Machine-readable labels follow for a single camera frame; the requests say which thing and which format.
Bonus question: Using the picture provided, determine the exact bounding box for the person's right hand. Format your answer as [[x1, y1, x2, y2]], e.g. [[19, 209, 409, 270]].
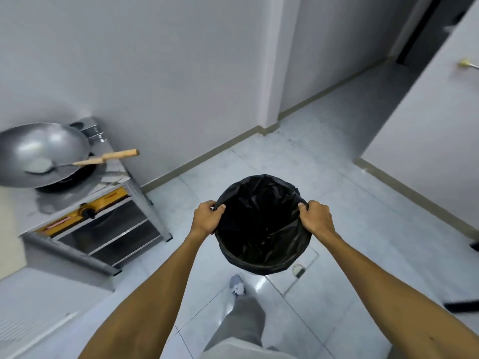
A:
[[297, 200, 336, 240]]

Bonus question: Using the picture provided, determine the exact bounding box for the person's left hand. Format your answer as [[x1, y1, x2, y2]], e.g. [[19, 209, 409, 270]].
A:
[[190, 200, 227, 240]]

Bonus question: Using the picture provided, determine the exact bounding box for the black bin with bag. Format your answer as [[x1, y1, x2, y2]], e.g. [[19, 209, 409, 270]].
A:
[[213, 174, 313, 276]]

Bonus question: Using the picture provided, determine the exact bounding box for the person's left forearm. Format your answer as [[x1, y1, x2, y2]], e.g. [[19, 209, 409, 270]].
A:
[[78, 231, 211, 359]]

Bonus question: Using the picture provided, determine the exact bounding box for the person's right forearm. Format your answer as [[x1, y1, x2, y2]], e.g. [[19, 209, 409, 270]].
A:
[[317, 230, 479, 359]]

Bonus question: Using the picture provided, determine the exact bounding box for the person's grey white shoe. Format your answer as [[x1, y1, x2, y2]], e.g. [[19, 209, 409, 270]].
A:
[[229, 274, 247, 298]]

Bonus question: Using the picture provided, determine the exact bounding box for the steel gas stove stand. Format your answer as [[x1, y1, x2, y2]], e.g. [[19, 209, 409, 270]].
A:
[[14, 116, 173, 277]]

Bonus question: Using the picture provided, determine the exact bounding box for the person's grey trouser leg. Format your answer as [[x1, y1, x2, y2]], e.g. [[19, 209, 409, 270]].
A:
[[203, 294, 297, 359]]

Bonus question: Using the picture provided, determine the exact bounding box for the small steel pot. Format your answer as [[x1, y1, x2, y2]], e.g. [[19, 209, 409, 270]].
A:
[[69, 121, 108, 143]]

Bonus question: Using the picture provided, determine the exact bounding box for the white door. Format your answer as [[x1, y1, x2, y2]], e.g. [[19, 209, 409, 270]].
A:
[[361, 0, 479, 237]]

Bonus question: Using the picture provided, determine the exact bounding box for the large steel wok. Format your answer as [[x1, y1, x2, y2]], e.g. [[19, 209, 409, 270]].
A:
[[0, 122, 93, 189]]

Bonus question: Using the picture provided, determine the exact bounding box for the black bar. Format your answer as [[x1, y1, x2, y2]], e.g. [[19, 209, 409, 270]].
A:
[[443, 301, 479, 314]]

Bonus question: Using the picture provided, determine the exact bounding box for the white cabinet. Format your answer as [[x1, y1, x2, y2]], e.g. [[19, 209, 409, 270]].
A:
[[0, 267, 115, 359]]

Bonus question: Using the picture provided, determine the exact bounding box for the wooden handled steel spatula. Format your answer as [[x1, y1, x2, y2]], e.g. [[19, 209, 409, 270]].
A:
[[24, 149, 140, 175]]

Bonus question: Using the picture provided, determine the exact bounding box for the black stove burner ring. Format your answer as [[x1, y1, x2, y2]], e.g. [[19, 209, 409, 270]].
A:
[[35, 164, 108, 194]]

